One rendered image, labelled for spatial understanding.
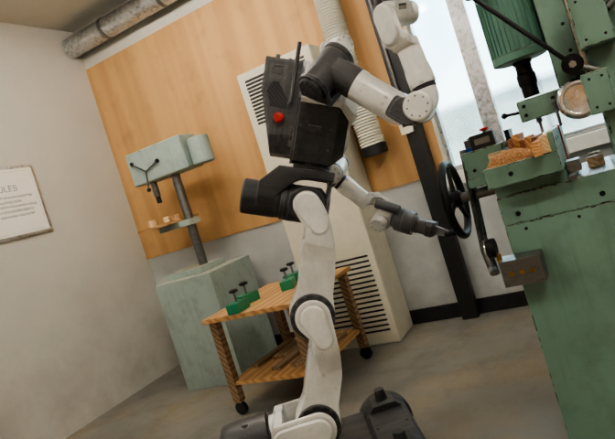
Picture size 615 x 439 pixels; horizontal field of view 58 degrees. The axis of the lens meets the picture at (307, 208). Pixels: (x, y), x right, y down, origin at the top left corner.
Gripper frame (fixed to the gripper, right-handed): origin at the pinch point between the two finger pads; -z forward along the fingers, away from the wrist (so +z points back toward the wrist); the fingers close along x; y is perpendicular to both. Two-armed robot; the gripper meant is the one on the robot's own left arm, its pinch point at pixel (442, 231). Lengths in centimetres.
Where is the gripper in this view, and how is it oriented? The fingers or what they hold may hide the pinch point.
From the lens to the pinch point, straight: 210.3
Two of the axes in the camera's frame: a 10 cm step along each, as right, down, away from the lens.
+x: -4.0, 0.1, -9.2
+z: -8.8, -2.6, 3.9
